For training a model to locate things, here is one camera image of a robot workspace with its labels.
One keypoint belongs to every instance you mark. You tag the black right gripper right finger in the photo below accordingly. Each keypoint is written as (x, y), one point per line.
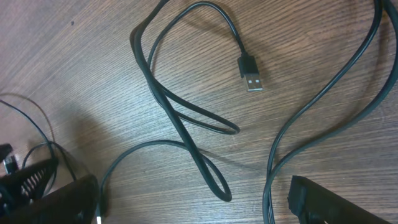
(312, 203)

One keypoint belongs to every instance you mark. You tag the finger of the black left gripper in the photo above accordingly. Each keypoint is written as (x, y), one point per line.
(26, 185)

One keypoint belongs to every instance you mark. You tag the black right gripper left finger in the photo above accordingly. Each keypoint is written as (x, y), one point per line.
(73, 203)

